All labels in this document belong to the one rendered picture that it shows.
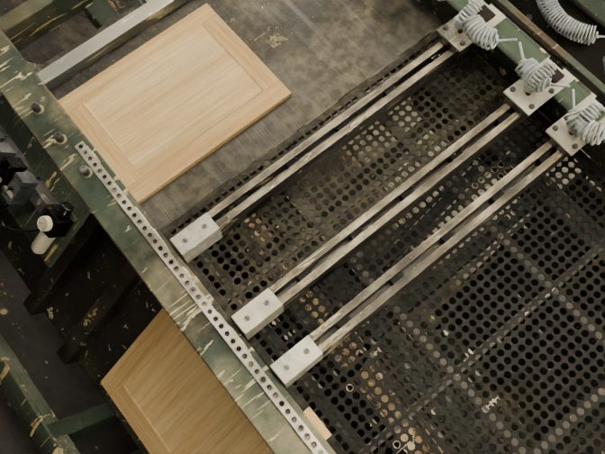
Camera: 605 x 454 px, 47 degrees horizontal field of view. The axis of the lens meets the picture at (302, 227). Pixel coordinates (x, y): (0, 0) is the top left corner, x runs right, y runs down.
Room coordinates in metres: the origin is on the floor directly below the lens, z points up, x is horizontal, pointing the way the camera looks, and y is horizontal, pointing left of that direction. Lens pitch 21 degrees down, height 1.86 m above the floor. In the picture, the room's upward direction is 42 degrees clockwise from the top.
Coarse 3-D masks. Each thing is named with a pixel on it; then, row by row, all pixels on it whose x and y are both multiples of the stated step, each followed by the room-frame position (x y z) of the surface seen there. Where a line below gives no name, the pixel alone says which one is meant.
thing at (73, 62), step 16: (160, 0) 2.15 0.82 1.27; (176, 0) 2.17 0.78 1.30; (128, 16) 2.09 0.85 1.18; (144, 16) 2.10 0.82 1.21; (160, 16) 2.15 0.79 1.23; (112, 32) 2.04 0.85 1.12; (128, 32) 2.07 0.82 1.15; (80, 48) 1.99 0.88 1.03; (96, 48) 2.00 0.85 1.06; (112, 48) 2.04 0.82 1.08; (64, 64) 1.94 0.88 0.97; (80, 64) 1.97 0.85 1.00; (48, 80) 1.90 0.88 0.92; (64, 80) 1.95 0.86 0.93
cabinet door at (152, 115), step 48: (144, 48) 2.06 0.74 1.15; (192, 48) 2.09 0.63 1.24; (240, 48) 2.12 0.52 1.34; (96, 96) 1.93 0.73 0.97; (144, 96) 1.96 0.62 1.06; (192, 96) 1.99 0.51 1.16; (240, 96) 2.02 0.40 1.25; (288, 96) 2.06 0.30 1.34; (96, 144) 1.83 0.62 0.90; (144, 144) 1.86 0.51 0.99; (192, 144) 1.89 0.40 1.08; (144, 192) 1.77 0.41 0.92
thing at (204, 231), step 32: (480, 0) 2.10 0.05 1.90; (448, 32) 2.18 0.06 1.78; (416, 64) 2.13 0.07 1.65; (448, 64) 2.21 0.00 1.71; (384, 96) 2.05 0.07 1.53; (352, 128) 1.97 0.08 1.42; (288, 160) 1.87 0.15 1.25; (320, 160) 1.94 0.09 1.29; (256, 192) 1.79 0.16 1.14; (192, 224) 1.69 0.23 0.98; (224, 224) 1.72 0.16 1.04; (192, 256) 1.68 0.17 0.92
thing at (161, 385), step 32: (160, 320) 1.82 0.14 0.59; (128, 352) 1.83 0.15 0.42; (160, 352) 1.81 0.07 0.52; (192, 352) 1.78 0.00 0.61; (128, 384) 1.81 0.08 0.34; (160, 384) 1.78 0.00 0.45; (192, 384) 1.76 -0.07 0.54; (128, 416) 1.78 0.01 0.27; (160, 416) 1.76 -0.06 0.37; (192, 416) 1.74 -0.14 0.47; (224, 416) 1.71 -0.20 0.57; (160, 448) 1.74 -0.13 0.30; (192, 448) 1.72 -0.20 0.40; (224, 448) 1.69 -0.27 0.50; (256, 448) 1.67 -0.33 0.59
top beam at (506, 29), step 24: (432, 0) 2.31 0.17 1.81; (456, 0) 2.26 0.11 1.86; (504, 24) 2.24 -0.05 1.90; (480, 48) 2.25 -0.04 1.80; (504, 48) 2.19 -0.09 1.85; (528, 48) 2.20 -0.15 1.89; (504, 72) 2.23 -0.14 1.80; (576, 96) 2.13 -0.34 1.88; (552, 120) 2.17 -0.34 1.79; (600, 120) 2.10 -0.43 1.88; (600, 144) 2.07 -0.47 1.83
